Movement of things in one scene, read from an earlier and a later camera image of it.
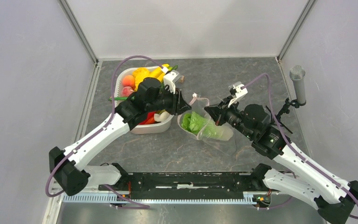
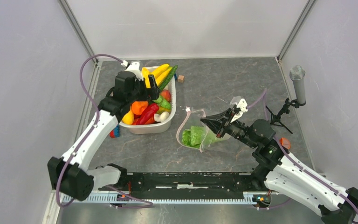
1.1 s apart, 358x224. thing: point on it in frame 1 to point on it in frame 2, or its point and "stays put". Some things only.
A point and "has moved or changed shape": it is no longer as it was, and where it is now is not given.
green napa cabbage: (197, 124) to (196, 136)
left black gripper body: (166, 101) to (141, 92)
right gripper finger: (215, 112) to (215, 121)
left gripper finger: (182, 105) to (155, 92)
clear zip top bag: (197, 122) has moved or changed shape
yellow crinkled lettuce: (141, 73) stays put
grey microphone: (297, 73) stays put
